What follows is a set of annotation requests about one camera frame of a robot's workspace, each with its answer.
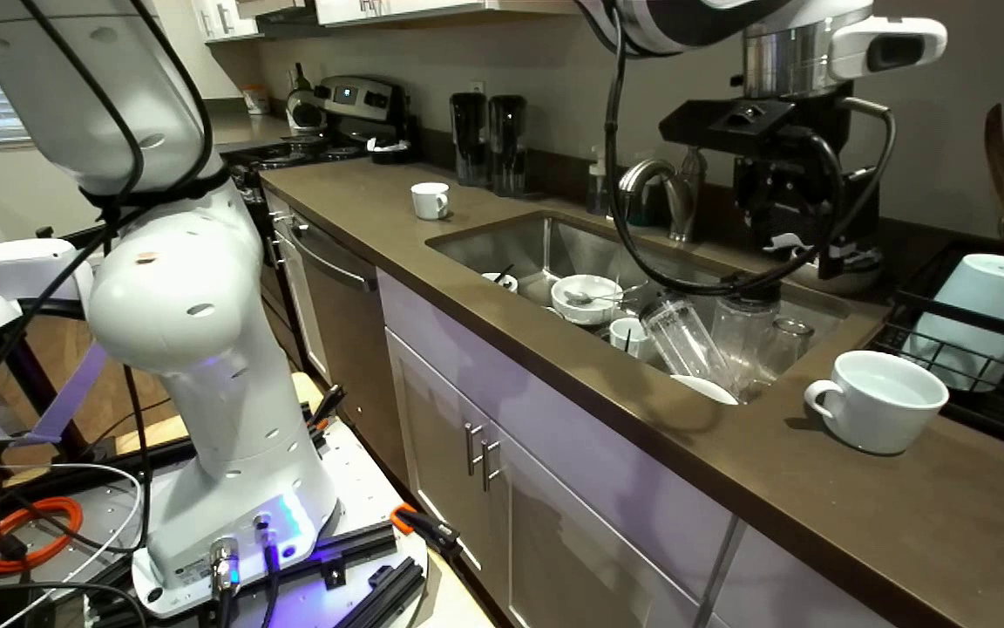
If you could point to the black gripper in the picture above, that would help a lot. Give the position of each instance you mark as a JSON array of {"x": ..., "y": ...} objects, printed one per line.
[{"x": 811, "y": 177}]

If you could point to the large white mug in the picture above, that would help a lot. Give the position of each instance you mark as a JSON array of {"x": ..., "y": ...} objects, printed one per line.
[{"x": 887, "y": 406}]

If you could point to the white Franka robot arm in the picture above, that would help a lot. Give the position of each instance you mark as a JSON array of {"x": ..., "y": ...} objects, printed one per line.
[{"x": 217, "y": 350}]

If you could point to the small white mug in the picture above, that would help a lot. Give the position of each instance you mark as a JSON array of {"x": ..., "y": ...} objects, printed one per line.
[{"x": 426, "y": 202}]

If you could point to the glass jar black lid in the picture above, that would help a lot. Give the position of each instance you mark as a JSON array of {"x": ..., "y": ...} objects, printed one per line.
[{"x": 763, "y": 337}]

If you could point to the brushed steel faucet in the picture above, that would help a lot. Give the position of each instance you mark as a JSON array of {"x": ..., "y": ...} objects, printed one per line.
[{"x": 688, "y": 197}]

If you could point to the clear glass jar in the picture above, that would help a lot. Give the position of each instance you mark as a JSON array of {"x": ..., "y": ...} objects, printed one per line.
[{"x": 676, "y": 337}]

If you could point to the light blue container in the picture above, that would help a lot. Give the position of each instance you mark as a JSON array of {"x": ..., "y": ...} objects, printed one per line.
[{"x": 978, "y": 302}]

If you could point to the white plate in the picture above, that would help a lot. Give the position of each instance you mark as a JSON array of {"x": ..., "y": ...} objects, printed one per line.
[{"x": 705, "y": 390}]

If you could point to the white bowl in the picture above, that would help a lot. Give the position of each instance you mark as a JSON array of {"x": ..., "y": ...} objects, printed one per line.
[{"x": 600, "y": 312}]

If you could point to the stainless steel sink basin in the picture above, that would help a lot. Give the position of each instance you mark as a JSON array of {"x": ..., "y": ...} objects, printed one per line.
[{"x": 504, "y": 245}]

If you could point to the grey lower cabinet front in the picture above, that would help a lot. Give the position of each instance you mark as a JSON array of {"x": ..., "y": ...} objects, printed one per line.
[{"x": 594, "y": 466}]

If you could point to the white upper cabinet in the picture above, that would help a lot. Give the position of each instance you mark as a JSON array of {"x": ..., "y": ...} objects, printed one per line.
[{"x": 409, "y": 7}]

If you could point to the silver black coffee machine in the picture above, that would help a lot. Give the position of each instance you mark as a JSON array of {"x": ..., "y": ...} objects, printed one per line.
[{"x": 355, "y": 100}]

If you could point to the stainless dishwasher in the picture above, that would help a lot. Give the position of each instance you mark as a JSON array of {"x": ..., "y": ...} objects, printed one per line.
[{"x": 340, "y": 337}]

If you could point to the orange black clamp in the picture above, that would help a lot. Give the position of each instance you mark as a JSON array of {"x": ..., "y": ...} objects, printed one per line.
[
  {"x": 426, "y": 533},
  {"x": 328, "y": 409}
]

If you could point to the white speckled robot cart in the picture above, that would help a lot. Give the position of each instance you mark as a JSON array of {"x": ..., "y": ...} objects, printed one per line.
[{"x": 350, "y": 477}]

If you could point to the dark kettle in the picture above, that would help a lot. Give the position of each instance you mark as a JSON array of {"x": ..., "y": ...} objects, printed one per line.
[{"x": 297, "y": 108}]

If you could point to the dark bar box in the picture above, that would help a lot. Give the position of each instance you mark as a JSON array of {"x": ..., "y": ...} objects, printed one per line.
[{"x": 385, "y": 595}]

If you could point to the black tripod stand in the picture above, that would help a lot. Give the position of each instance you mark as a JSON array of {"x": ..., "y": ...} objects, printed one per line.
[{"x": 14, "y": 347}]

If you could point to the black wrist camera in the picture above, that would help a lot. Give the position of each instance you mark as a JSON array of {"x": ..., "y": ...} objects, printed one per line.
[{"x": 722, "y": 123}]

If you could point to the black aluminium rail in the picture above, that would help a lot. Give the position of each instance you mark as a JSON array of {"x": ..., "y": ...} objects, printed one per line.
[{"x": 350, "y": 544}]

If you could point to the white frame stand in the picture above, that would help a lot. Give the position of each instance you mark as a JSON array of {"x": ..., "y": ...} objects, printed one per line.
[{"x": 34, "y": 262}]

